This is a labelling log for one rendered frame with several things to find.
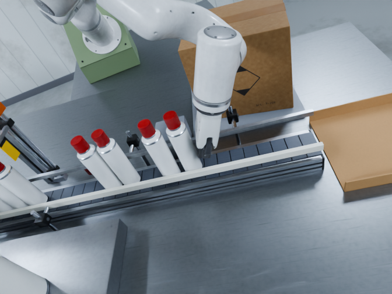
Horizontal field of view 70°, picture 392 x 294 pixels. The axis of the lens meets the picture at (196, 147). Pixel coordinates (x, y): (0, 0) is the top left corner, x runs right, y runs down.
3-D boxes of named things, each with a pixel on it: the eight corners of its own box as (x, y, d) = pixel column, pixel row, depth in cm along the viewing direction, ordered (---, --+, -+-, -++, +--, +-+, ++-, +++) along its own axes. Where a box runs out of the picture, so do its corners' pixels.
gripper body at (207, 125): (193, 86, 65) (191, 123, 73) (195, 114, 58) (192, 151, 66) (225, 87, 66) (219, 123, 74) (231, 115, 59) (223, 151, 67)
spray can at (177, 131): (185, 177, 78) (158, 125, 63) (185, 163, 81) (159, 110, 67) (203, 174, 77) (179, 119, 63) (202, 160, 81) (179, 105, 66)
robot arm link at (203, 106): (192, 80, 64) (191, 91, 66) (193, 103, 57) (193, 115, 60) (228, 81, 64) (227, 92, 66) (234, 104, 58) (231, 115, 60)
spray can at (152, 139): (164, 184, 78) (132, 133, 64) (164, 170, 82) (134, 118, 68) (181, 180, 77) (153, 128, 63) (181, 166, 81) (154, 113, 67)
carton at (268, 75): (202, 121, 97) (177, 51, 78) (207, 80, 113) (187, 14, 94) (294, 108, 88) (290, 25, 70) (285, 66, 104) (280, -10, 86)
